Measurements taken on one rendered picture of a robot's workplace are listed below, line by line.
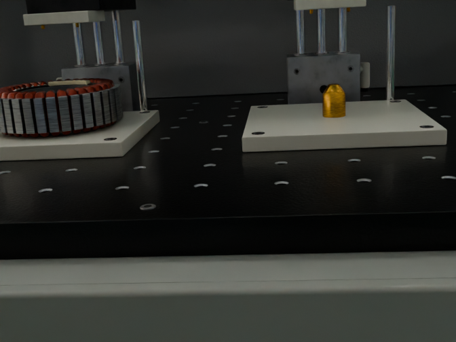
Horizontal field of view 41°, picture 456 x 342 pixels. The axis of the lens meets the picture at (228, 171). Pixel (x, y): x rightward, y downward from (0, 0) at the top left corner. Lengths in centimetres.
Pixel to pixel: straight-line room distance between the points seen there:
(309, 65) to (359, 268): 36
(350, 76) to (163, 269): 38
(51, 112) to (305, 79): 27
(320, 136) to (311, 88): 20
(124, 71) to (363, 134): 30
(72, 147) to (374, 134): 23
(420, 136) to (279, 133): 10
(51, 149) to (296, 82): 28
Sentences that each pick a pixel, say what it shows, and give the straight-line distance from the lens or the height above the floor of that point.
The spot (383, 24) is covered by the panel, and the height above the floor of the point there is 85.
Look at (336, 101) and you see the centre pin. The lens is 52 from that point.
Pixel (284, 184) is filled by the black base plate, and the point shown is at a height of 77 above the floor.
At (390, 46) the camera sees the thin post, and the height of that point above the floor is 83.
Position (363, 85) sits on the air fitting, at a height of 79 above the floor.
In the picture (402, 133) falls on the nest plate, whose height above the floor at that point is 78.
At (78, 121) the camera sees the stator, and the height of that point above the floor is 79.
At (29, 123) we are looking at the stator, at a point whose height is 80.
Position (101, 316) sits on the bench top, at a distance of 31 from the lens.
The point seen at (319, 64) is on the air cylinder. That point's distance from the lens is 64.
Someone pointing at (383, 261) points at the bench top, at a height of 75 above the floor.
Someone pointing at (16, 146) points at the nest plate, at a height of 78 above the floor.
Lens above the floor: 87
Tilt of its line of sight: 15 degrees down
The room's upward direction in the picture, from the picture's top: 3 degrees counter-clockwise
